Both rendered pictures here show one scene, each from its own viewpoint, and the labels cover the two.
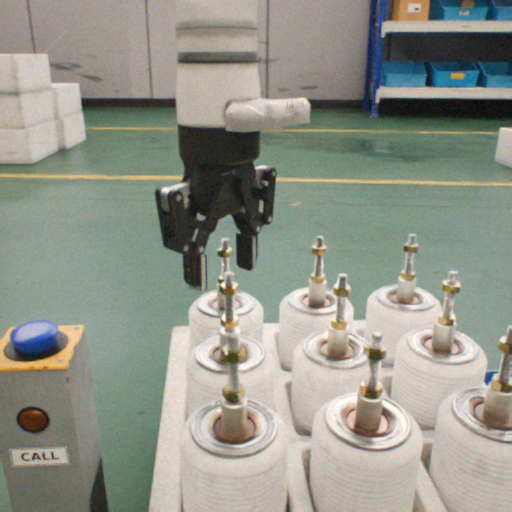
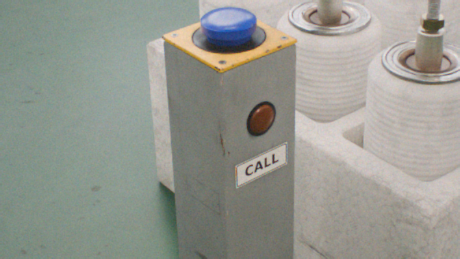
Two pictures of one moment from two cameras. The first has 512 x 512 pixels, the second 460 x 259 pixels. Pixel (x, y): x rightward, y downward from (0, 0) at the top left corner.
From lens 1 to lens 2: 0.51 m
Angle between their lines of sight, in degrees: 31
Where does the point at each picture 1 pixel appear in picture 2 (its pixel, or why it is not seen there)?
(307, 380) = (410, 20)
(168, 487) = (364, 158)
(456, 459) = not seen: outside the picture
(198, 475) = (435, 109)
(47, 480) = (264, 193)
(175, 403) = not seen: hidden behind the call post
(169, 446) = (317, 133)
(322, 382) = not seen: hidden behind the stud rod
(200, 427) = (404, 71)
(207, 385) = (341, 50)
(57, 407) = (283, 94)
